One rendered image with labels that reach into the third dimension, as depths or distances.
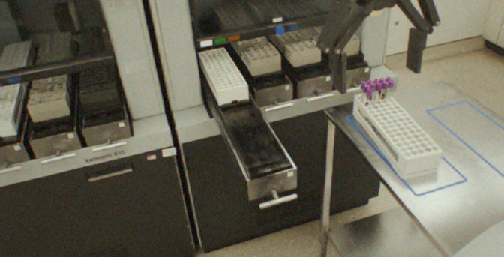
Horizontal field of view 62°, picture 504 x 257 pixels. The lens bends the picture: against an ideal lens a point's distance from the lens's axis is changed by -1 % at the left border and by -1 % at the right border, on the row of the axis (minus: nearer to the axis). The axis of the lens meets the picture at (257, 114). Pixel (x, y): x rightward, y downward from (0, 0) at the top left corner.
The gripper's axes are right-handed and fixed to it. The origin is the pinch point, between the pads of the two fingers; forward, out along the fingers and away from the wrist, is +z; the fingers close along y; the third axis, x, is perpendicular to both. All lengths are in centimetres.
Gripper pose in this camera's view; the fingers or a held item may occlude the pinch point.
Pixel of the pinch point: (377, 73)
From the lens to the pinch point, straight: 71.5
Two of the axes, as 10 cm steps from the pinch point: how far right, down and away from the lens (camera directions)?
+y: 9.4, -2.6, 2.2
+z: 1.0, 8.3, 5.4
